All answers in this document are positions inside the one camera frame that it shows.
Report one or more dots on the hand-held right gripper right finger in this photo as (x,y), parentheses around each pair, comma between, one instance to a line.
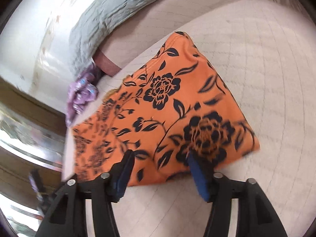
(198,177)

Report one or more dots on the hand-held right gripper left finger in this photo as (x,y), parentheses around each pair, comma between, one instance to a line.
(123,175)

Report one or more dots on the orange black floral shirt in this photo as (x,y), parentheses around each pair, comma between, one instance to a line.
(172,103)

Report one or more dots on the purple floral garment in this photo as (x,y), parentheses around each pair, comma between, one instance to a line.
(79,96)

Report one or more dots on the brown wooden stained-glass door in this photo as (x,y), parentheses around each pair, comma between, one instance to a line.
(19,133)

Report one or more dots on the pink quilted sofa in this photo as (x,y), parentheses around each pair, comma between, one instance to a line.
(259,79)

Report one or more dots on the grey quilted pillow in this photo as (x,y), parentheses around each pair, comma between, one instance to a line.
(111,22)

